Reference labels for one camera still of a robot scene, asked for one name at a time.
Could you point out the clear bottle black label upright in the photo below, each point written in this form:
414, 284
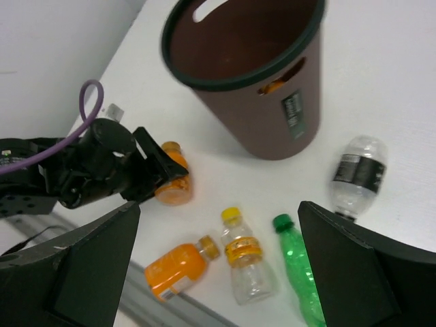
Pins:
359, 175

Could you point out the orange juice bottle front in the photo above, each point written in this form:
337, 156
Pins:
180, 268

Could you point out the orange bottle barcode label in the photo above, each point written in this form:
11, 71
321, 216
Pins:
178, 191

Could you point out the orange juice bottle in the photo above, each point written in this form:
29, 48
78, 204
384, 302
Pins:
180, 268
272, 86

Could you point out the brown garbage bin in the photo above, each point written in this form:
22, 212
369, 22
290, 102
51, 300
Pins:
237, 49

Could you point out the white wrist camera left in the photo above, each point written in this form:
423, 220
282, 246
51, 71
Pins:
114, 113

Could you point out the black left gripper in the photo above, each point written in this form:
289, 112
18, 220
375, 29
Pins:
107, 160

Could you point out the aluminium frame rail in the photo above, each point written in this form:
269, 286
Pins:
81, 276

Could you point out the green plastic bottle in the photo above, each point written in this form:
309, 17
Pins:
298, 269

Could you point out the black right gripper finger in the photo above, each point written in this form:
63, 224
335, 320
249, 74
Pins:
364, 278

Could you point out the clear bottle yellow cap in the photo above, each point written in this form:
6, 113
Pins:
252, 278

